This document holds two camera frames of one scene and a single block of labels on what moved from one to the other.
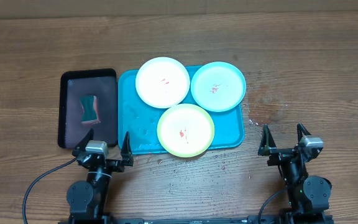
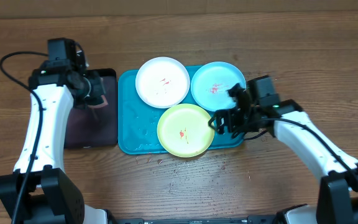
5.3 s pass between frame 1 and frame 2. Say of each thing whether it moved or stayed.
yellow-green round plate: stayed
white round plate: stayed
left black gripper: moved
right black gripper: moved
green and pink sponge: moved
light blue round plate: stayed
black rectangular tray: stayed
